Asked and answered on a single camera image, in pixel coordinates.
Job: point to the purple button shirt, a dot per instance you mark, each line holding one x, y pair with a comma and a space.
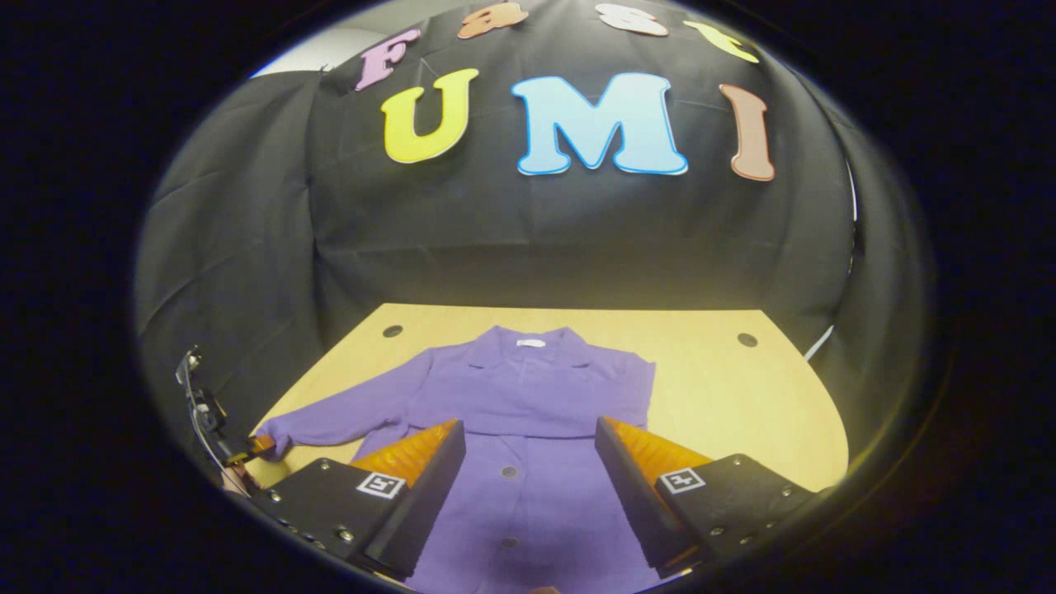
528, 388

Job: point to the black backdrop cloth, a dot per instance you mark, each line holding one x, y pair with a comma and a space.
536, 239

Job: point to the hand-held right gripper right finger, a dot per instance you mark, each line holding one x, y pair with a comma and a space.
631, 503

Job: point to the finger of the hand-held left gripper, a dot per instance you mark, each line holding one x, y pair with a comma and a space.
260, 446

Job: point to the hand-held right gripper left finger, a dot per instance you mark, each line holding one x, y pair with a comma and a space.
429, 511

